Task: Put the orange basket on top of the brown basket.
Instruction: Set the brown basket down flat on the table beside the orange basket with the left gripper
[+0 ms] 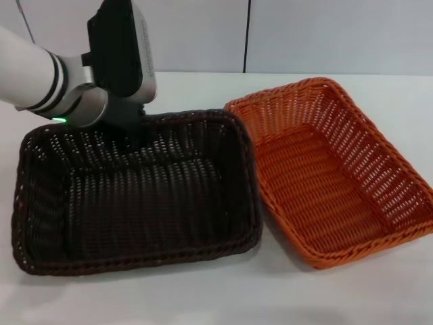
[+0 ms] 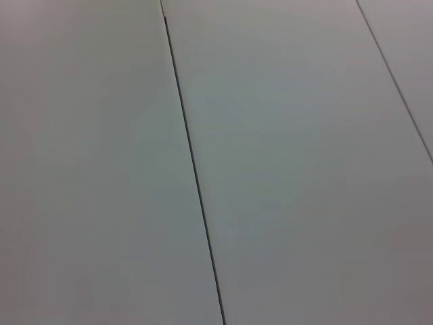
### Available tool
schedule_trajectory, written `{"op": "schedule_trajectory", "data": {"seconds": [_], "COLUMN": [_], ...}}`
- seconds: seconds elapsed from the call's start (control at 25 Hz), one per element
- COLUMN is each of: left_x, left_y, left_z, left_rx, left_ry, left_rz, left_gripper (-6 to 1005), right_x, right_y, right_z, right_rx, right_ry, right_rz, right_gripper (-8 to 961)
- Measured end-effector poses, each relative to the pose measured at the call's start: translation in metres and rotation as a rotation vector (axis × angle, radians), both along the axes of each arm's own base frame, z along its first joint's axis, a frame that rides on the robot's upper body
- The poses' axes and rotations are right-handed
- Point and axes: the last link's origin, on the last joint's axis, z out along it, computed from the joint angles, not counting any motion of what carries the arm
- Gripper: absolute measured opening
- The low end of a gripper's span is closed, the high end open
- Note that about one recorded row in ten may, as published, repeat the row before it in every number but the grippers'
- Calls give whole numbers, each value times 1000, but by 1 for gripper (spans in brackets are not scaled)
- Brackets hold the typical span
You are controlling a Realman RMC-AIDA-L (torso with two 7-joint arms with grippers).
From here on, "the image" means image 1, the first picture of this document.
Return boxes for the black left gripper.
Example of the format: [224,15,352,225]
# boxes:
[100,95,147,156]

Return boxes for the dark brown wicker basket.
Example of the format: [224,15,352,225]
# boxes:
[11,108,264,277]

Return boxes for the orange wicker basket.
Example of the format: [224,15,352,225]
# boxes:
[223,77,433,271]

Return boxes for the black silver wrist camera box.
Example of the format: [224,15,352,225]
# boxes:
[87,0,158,104]

